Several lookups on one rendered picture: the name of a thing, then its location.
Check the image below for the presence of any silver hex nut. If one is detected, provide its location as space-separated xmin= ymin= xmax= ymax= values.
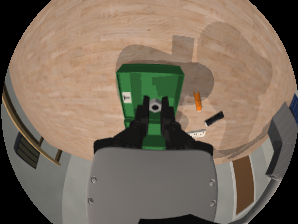
xmin=149 ymin=98 xmax=161 ymax=113

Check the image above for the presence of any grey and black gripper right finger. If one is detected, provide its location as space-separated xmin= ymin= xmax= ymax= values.
xmin=160 ymin=96 xmax=213 ymax=157

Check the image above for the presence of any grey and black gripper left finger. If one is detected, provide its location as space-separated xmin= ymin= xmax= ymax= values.
xmin=93 ymin=95 xmax=150 ymax=154

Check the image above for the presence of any white domino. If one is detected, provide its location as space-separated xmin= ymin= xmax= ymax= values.
xmin=187 ymin=129 xmax=206 ymax=138

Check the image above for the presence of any green three-compartment tray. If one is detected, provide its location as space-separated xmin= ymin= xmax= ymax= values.
xmin=116 ymin=64 xmax=185 ymax=150

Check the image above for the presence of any black aa battery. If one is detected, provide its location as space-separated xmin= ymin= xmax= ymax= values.
xmin=204 ymin=111 xmax=224 ymax=127

